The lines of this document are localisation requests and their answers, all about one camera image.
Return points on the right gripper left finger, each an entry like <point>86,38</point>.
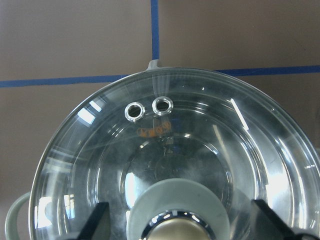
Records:
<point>97,226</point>

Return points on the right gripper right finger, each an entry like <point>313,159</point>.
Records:
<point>265,224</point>

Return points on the glass pot lid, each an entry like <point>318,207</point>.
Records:
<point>170,123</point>

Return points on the pale green cooking pot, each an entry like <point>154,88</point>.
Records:
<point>10,227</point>

